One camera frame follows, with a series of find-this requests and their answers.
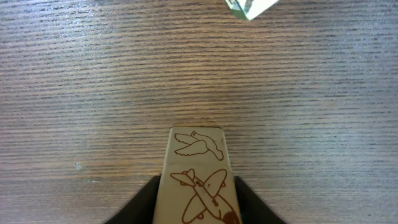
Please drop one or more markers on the red letter I block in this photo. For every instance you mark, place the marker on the red letter I block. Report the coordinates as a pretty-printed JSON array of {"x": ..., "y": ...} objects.
[{"x": 200, "y": 148}]

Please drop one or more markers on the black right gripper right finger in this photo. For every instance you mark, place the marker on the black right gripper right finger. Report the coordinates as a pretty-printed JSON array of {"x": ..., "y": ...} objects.
[{"x": 252, "y": 208}]

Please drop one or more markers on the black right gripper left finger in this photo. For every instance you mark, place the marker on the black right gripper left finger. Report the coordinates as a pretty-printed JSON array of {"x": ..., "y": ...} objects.
[{"x": 140, "y": 209}]

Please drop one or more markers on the green edge fish block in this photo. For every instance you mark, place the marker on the green edge fish block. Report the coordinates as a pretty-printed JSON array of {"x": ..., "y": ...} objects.
[{"x": 249, "y": 9}]

